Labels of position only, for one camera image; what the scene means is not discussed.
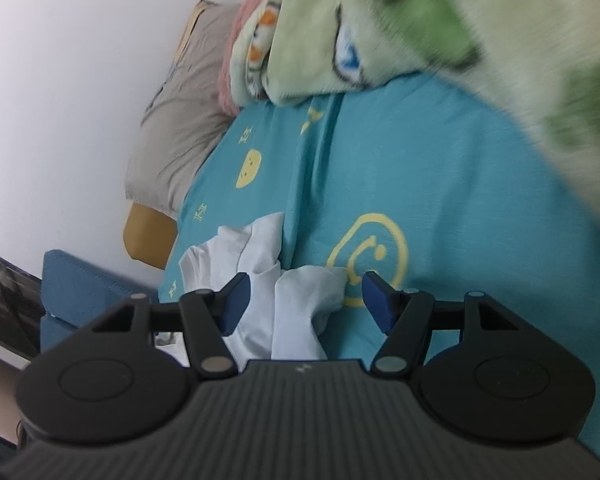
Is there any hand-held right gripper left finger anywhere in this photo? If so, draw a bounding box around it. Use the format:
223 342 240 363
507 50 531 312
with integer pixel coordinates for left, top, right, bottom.
90 272 253 381

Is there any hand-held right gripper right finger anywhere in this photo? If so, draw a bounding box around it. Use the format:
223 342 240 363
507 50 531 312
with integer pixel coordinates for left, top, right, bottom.
361 270 523 380

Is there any white shirt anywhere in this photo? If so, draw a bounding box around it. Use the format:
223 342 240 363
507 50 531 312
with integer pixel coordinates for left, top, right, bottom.
152 211 348 361

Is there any yellow headboard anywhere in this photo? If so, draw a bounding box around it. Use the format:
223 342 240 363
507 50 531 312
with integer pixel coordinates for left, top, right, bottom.
124 201 178 271

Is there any bed with teal printed sheet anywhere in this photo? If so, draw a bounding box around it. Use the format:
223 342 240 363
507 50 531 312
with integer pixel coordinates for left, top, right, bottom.
157 71 600 466

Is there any blue covered chair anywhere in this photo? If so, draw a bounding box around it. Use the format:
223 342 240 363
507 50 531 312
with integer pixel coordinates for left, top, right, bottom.
41 249 168 356

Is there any grey pillow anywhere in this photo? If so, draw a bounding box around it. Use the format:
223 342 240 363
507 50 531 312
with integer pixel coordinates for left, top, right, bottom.
125 2 243 221

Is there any green printed blanket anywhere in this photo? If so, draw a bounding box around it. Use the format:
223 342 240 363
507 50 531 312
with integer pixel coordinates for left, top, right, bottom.
230 0 600 256

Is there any tan pillow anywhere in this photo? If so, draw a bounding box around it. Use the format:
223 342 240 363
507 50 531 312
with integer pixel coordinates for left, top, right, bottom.
172 0 208 68

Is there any pink fluffy blanket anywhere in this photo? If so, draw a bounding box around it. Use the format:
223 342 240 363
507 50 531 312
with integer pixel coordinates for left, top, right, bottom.
219 0 293 113

